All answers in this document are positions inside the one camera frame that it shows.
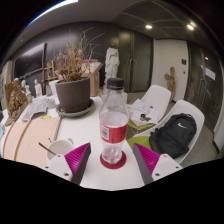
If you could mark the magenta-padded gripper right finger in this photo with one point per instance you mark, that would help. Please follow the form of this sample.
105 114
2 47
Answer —
146 159

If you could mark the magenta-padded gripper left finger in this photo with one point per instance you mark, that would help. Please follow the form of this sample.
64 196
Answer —
78 158

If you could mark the clear red-labelled drink bottle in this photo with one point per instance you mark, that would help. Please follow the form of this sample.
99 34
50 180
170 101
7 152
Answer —
114 126

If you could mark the green seat cushion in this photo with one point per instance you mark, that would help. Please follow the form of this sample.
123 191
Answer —
138 126
140 141

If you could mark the white ceramic cup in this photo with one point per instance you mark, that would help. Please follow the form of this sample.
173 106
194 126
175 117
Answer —
60 148

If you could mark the metal spoon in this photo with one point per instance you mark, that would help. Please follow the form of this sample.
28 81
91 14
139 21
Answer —
46 149

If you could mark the black backpack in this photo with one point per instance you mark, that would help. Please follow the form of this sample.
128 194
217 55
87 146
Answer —
173 135

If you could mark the grey pot saucer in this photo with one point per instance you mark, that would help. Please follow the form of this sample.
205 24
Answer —
75 114

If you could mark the papers stack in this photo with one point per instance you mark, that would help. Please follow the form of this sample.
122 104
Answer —
143 111

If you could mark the small yellow object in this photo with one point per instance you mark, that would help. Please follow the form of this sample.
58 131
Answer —
45 117

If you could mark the beige wooden drawing board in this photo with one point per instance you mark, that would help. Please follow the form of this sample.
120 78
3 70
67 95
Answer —
26 140

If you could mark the small grey cup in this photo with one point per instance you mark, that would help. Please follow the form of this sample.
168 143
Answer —
51 103

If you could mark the dried plant in grey pot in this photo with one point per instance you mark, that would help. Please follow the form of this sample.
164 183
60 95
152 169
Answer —
73 95

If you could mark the white plastic chair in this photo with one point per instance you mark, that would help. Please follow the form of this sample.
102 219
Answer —
188 108
156 95

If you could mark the crumpled printed plastic bag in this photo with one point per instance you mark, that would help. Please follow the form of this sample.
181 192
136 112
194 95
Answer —
35 108

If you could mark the wooden figure sculpture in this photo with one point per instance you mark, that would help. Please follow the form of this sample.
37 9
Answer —
170 83

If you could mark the small white figurine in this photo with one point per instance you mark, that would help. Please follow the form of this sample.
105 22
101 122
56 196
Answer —
38 89

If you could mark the cardboard box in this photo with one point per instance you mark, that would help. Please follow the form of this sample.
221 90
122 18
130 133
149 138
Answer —
95 78

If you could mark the wooden easel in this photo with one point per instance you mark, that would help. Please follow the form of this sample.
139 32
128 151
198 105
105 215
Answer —
48 75

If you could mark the white plaster statue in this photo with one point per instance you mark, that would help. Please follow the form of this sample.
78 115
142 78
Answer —
112 65

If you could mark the ceiling spot light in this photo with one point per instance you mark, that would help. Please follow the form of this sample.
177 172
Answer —
190 26
148 26

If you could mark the dark wall screen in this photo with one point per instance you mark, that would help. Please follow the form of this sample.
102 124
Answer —
30 60

